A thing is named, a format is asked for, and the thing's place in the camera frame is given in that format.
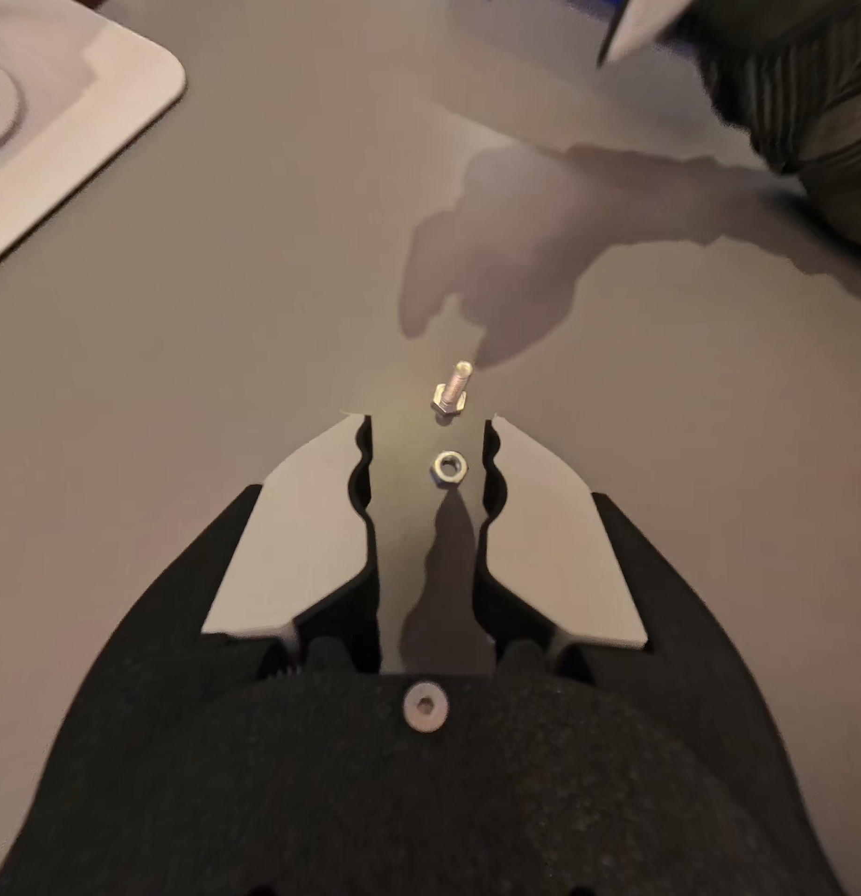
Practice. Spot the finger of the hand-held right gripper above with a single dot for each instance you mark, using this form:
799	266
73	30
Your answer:
647	28

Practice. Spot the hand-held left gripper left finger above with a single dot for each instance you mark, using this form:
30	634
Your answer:
290	532

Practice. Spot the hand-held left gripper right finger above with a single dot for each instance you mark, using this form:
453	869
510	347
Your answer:
556	546

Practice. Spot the silver hex nut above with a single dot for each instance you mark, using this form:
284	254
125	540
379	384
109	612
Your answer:
448	479

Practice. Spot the silver hex bolt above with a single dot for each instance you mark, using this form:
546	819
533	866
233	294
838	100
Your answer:
452	392

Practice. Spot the person's right forearm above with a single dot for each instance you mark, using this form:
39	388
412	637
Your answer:
808	105

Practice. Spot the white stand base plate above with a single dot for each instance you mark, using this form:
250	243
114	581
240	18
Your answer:
108	119

